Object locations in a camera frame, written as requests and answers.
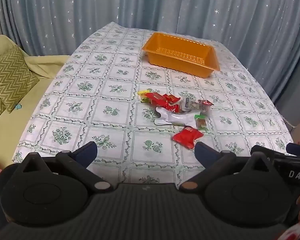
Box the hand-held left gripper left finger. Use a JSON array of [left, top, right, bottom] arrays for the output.
[[14, 141, 113, 193]]

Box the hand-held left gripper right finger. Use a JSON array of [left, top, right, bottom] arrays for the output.
[[179, 141, 278, 193]]

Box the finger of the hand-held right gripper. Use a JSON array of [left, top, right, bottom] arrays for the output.
[[287, 142, 300, 157], [251, 144, 294, 164]]

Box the bright red snack packet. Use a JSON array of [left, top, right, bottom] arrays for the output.
[[172, 126, 205, 149]]

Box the white silver snack packet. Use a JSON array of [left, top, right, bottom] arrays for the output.
[[154, 106, 195, 127]]

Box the clear snack packet grey label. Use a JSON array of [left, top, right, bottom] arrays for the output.
[[179, 97, 212, 114]]

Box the red cartoon snack packet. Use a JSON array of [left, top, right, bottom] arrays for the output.
[[162, 94, 181, 105]]

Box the long red snack packet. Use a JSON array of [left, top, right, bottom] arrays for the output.
[[144, 92, 168, 108]]

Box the yellow and green snack packet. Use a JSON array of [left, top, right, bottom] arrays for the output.
[[138, 89, 153, 103]]

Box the orange plastic tray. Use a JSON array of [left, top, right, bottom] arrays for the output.
[[142, 32, 221, 78]]

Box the green floral tablecloth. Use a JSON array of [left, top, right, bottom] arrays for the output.
[[12, 21, 297, 184]]

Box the light green sofa cover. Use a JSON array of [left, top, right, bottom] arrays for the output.
[[0, 35, 70, 170]]

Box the blue curtain with lace trim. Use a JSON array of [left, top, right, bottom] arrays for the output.
[[272, 37, 300, 130]]

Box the green zigzag cushion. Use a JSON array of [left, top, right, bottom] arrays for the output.
[[0, 45, 40, 120]]

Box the blue star-print curtain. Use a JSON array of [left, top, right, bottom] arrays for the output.
[[0, 0, 300, 103]]

